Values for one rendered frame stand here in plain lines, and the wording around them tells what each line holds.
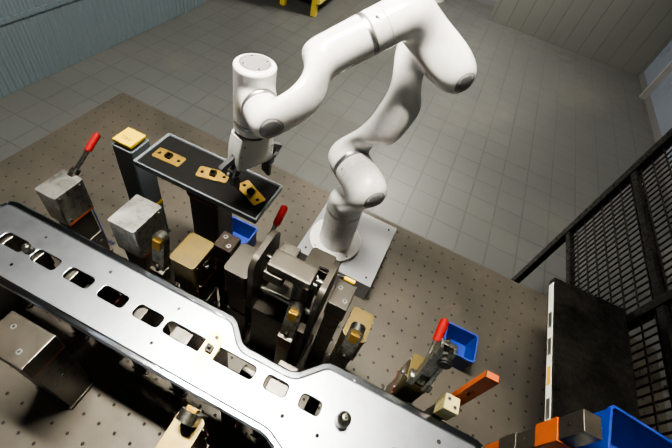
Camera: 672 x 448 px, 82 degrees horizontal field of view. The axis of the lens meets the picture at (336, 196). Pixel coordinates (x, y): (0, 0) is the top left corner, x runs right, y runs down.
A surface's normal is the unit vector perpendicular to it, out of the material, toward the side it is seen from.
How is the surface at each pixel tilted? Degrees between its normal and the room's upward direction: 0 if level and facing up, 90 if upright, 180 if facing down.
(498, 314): 0
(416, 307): 0
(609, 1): 90
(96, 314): 0
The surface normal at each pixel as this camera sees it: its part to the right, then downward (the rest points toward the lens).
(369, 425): 0.19, -0.65
